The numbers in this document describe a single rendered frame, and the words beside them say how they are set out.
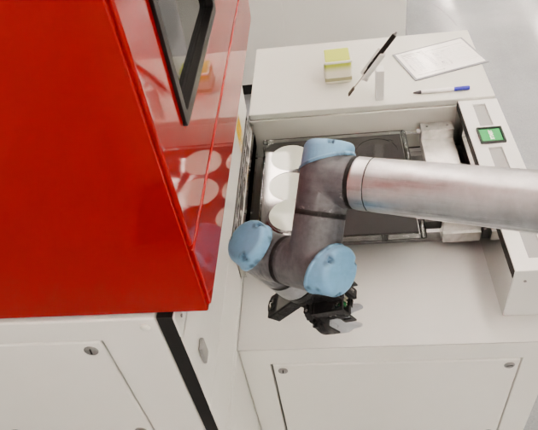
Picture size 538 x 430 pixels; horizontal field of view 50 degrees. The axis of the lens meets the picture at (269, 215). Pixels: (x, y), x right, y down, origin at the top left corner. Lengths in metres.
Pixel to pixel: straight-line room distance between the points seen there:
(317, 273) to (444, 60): 1.01
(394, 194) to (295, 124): 0.81
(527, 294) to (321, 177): 0.56
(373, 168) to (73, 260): 0.39
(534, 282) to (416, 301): 0.23
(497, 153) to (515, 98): 1.94
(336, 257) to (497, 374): 0.62
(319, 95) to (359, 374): 0.73
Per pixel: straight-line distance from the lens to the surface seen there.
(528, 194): 0.71
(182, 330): 0.80
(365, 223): 1.28
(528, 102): 3.30
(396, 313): 1.22
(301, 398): 1.36
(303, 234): 0.80
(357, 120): 1.53
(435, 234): 1.34
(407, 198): 0.75
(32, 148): 0.61
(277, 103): 1.54
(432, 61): 1.68
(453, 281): 1.29
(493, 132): 1.43
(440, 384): 1.32
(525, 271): 1.15
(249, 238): 0.86
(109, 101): 0.54
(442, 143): 1.52
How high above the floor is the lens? 1.82
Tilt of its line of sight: 44 degrees down
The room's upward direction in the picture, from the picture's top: 10 degrees counter-clockwise
